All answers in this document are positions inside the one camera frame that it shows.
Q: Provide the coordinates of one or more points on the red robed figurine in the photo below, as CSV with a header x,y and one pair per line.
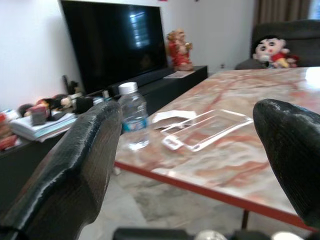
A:
x,y
180,50

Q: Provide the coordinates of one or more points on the stack of papers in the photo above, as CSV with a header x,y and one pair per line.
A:
x,y
40,127

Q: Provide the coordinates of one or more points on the dark grey fabric sofa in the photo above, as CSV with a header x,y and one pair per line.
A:
x,y
300,32

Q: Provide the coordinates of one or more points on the black soundbar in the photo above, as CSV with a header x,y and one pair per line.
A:
x,y
147,80

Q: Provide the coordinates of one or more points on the white paper card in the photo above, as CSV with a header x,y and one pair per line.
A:
x,y
167,117

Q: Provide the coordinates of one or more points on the black TV cabinet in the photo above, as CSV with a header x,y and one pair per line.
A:
x,y
162,90

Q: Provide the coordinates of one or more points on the clear plastic packaging tray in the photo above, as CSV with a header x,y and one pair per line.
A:
x,y
195,147

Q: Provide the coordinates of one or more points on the black metal table leg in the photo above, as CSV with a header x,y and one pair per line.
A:
x,y
245,220

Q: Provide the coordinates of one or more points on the brown curtain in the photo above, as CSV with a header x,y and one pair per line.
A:
x,y
280,11

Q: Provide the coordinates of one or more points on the small red plush doll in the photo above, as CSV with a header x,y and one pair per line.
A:
x,y
292,61

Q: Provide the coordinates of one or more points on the wall socket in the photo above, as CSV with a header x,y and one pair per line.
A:
x,y
222,65

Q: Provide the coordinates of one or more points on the black flat screen TV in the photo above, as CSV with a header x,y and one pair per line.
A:
x,y
112,42

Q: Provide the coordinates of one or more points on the cartoon boy plush doll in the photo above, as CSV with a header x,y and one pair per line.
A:
x,y
268,48

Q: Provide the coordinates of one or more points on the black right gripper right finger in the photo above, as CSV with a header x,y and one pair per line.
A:
x,y
292,150

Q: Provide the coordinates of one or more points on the heap of small plush toys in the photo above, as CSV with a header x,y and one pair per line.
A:
x,y
57,103

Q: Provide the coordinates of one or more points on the clear plastic water bottle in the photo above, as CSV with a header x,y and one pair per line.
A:
x,y
135,115

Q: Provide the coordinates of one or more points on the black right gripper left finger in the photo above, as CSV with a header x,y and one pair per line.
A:
x,y
62,175

